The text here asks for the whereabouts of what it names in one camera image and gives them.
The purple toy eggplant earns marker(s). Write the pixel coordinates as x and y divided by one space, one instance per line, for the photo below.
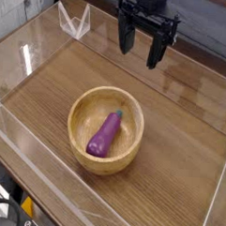
99 144

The brown wooden bowl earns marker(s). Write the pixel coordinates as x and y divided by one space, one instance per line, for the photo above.
86 117

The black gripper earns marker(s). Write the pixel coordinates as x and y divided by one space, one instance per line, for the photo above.
152 16

